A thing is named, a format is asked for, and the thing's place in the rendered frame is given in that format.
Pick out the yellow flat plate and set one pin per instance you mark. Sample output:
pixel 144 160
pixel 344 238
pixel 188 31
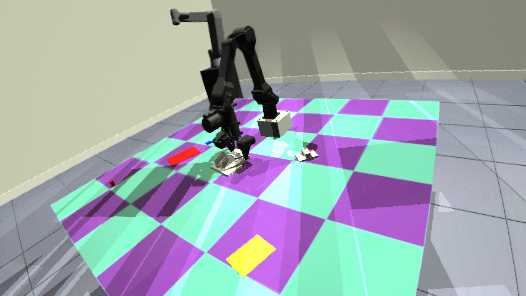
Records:
pixel 250 255

